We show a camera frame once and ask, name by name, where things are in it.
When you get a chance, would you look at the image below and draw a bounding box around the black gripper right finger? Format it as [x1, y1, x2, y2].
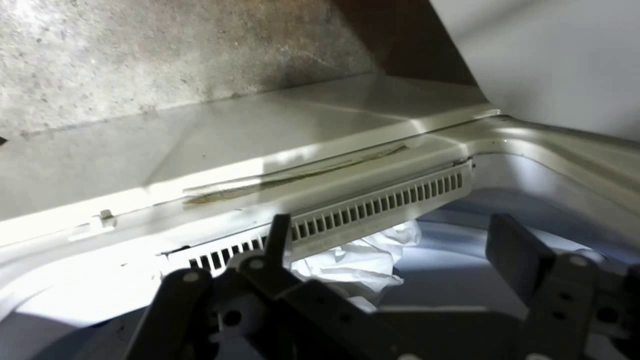
[484, 211, 640, 360]

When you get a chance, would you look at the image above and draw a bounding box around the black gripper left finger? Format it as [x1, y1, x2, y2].
[125, 211, 315, 360]

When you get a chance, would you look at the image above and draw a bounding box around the white fabric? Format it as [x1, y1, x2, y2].
[287, 218, 427, 296]

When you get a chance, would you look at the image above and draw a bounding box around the white open-front laundry machine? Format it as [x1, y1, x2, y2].
[0, 67, 640, 360]

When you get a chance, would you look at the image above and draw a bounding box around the white laundry machine door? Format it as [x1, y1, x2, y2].
[427, 0, 640, 145]

